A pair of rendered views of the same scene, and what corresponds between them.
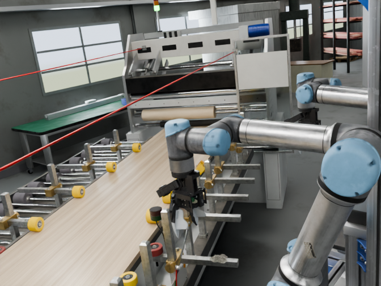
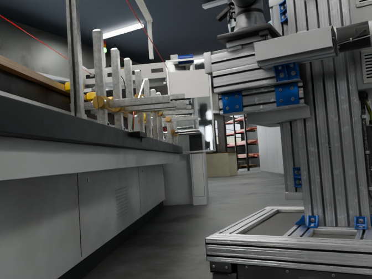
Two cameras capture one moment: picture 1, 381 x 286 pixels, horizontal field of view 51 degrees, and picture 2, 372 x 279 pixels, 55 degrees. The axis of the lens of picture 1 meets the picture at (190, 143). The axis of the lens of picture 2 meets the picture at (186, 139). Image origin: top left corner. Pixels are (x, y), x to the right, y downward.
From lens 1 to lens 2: 1.47 m
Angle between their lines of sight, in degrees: 24
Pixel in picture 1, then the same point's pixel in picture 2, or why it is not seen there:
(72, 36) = not seen: hidden behind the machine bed
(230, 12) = not seen: hidden behind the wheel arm
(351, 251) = (275, 17)
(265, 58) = (191, 75)
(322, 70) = (228, 157)
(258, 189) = (186, 191)
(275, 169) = (200, 167)
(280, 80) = (203, 92)
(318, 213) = not seen: outside the picture
